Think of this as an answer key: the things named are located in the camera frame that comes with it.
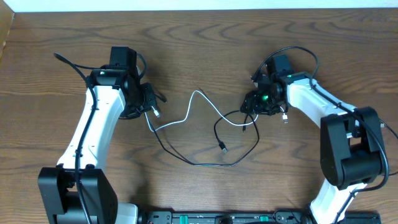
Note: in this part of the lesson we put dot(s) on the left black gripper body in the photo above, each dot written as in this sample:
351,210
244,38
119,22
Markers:
147,98

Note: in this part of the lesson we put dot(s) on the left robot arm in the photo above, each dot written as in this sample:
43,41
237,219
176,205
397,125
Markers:
76,190

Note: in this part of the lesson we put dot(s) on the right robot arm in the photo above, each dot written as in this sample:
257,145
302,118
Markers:
352,152

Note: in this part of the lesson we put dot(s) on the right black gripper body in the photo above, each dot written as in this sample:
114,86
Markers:
262,103

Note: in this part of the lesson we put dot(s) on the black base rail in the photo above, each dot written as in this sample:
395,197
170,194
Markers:
167,217

